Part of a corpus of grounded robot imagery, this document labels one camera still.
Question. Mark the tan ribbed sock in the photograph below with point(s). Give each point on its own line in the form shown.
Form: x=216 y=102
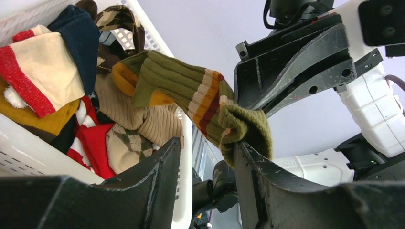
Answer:
x=158 y=124

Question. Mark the navy blue sock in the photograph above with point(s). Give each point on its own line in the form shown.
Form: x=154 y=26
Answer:
x=81 y=36

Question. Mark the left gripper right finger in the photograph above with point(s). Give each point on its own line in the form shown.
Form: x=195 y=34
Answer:
x=272 y=198

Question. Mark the red white striped sock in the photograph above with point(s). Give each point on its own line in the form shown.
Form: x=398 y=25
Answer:
x=89 y=146

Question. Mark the white plastic laundry basket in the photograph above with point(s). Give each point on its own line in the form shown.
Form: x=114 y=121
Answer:
x=22 y=153

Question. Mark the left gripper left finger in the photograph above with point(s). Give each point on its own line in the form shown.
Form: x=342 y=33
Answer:
x=141 y=197

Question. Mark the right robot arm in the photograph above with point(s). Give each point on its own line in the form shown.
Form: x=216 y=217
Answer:
x=378 y=151

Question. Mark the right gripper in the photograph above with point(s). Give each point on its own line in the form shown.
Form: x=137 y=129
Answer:
x=318 y=52

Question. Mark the olive striped sock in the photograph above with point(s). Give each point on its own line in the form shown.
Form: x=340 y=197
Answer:
x=152 y=78

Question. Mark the mustard yellow sock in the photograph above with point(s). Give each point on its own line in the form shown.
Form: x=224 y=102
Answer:
x=46 y=128

